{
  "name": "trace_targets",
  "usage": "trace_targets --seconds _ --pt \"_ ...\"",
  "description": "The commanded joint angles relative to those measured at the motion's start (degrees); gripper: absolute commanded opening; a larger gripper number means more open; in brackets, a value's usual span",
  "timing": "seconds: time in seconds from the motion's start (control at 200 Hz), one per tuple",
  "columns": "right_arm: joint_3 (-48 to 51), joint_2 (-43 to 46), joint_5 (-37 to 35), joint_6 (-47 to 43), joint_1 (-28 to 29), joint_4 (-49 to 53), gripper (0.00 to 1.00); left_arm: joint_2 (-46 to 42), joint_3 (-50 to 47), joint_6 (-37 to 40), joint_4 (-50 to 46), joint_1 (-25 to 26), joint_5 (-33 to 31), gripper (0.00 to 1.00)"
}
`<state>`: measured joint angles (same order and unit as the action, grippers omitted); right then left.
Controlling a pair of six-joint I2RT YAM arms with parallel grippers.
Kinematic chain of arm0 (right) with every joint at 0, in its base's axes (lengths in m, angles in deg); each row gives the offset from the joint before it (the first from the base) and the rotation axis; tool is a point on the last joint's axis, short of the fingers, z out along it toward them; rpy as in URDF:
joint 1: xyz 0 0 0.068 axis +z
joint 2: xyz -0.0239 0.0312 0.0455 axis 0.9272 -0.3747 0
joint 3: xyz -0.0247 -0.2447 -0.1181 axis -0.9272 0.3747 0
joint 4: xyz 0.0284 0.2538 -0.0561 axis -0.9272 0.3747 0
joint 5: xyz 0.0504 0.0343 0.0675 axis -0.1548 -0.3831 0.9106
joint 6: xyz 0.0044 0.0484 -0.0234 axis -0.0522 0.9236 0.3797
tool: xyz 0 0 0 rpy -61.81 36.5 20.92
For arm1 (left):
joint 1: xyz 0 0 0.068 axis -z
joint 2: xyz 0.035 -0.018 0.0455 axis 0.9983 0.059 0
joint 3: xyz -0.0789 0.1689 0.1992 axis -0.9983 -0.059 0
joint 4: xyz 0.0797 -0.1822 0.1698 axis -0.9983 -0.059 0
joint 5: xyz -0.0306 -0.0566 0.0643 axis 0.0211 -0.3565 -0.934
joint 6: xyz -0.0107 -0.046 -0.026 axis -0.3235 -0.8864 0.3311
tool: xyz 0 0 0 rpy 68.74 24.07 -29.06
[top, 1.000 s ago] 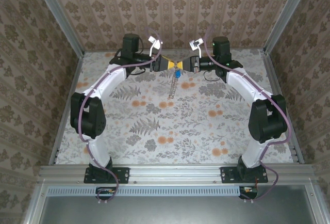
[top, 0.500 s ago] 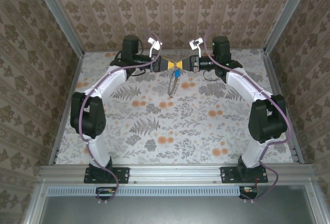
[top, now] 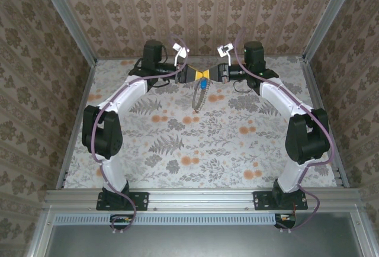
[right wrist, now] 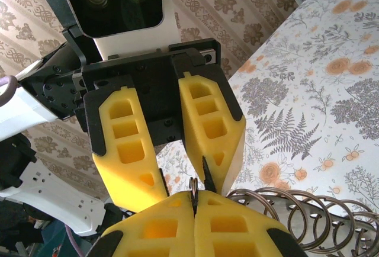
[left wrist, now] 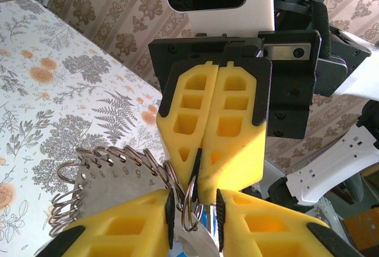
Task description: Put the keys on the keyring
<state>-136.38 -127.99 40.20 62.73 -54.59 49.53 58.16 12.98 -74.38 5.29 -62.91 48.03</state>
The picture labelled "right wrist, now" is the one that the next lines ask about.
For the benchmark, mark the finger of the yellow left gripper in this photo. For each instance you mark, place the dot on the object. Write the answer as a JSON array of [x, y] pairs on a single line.
[[109, 168], [225, 138]]

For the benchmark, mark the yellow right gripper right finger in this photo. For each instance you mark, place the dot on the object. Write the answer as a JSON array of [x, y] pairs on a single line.
[[204, 239]]

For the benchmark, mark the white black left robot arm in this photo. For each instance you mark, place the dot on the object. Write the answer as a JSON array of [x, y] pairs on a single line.
[[53, 197]]

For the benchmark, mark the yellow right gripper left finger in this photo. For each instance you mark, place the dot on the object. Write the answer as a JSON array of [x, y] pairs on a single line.
[[183, 239]]

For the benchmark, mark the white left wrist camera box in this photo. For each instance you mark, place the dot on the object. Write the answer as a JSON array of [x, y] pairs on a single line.
[[130, 41]]

